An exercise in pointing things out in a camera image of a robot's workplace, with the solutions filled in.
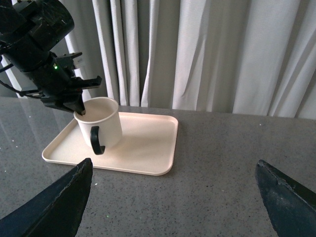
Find white pleated curtain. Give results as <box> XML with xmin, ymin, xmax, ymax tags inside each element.
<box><xmin>0</xmin><ymin>0</ymin><xmax>316</xmax><ymax>119</ymax></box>

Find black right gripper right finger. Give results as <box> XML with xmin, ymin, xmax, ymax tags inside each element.
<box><xmin>255</xmin><ymin>160</ymin><xmax>316</xmax><ymax>237</ymax></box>

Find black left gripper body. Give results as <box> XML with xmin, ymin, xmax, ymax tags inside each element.
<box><xmin>24</xmin><ymin>52</ymin><xmax>102</xmax><ymax>113</ymax></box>

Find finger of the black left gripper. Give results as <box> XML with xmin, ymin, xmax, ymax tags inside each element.
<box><xmin>74</xmin><ymin>97</ymin><xmax>86</xmax><ymax>116</ymax></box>

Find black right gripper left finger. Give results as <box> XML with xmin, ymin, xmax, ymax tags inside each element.
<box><xmin>0</xmin><ymin>158</ymin><xmax>93</xmax><ymax>237</ymax></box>

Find cream rectangular tray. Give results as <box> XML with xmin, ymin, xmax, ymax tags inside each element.
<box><xmin>42</xmin><ymin>112</ymin><xmax>178</xmax><ymax>176</ymax></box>

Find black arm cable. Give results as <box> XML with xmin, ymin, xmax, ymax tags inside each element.
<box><xmin>0</xmin><ymin>55</ymin><xmax>28</xmax><ymax>98</ymax></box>

